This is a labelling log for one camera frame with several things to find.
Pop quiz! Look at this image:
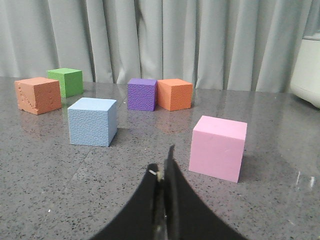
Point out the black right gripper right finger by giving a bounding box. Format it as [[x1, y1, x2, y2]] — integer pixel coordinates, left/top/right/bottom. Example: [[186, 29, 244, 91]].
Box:
[[164, 145, 245, 240]]

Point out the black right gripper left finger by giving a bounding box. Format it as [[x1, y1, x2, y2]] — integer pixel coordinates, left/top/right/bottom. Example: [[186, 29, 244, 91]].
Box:
[[92, 163, 159, 240]]

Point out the light blue foam cube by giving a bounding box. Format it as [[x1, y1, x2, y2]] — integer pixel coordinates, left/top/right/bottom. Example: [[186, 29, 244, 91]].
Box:
[[67, 97, 117, 147]]

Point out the pink foam cube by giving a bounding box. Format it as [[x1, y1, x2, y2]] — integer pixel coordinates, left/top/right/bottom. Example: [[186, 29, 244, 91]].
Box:
[[188, 115, 248, 183]]

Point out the smooth orange foam cube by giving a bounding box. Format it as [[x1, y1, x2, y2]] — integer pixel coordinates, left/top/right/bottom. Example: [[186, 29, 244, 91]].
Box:
[[156, 78, 193, 111]]

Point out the purple foam cube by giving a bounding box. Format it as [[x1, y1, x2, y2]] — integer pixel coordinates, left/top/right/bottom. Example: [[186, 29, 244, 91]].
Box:
[[127, 78, 157, 112]]

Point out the green foam cube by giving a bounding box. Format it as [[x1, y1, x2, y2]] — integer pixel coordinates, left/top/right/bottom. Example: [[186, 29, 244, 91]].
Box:
[[47, 68, 84, 98]]

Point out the chipped orange foam cube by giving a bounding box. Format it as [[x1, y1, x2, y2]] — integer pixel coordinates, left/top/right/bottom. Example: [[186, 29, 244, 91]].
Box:
[[14, 77, 62, 115]]

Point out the grey pleated curtain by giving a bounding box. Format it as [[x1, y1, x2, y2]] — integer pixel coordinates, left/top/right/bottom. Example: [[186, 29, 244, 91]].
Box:
[[0, 0, 320, 92]]

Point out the white appliance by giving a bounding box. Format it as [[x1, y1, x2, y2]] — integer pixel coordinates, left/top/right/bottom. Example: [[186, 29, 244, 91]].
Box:
[[290, 39, 320, 108]]

